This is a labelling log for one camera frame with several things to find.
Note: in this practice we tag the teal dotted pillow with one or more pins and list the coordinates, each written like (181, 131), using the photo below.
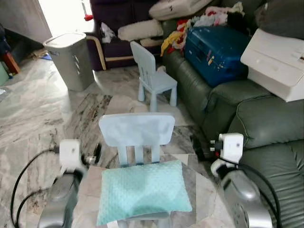
(142, 190)

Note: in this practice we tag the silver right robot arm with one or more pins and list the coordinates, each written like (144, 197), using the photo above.
(242, 199)

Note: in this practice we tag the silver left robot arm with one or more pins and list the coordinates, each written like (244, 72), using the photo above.
(59, 199)

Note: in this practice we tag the dark green leather sofa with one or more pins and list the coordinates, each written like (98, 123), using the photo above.
(266, 128)

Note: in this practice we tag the cream pillow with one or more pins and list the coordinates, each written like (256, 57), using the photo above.
(140, 29)

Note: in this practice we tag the pale blue child chair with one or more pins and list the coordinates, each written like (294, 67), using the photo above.
(135, 128)
(142, 59)

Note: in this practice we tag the blue hard suitcase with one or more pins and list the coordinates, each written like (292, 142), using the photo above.
(213, 52)

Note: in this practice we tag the white plastic box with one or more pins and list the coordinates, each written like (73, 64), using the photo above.
(275, 61)

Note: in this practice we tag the white crumpled cloth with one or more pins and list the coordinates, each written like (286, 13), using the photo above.
(108, 32)

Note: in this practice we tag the colourful clothes pile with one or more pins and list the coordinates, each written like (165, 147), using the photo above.
(209, 16)

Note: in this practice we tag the small red object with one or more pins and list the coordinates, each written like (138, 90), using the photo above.
(88, 17)

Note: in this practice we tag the dark grey cushion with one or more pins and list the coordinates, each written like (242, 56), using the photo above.
(285, 16)

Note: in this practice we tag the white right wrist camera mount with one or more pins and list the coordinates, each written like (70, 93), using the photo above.
(232, 145)

